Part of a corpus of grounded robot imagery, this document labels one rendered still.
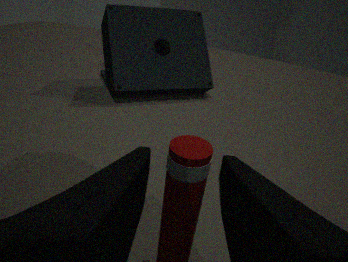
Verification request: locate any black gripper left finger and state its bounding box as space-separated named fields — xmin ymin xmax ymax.
xmin=0 ymin=147 xmax=151 ymax=262

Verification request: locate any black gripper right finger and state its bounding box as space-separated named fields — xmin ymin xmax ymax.
xmin=219 ymin=155 xmax=348 ymax=262

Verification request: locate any dark red peg with grey band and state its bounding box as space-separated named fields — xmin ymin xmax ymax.
xmin=157 ymin=135 xmax=213 ymax=262

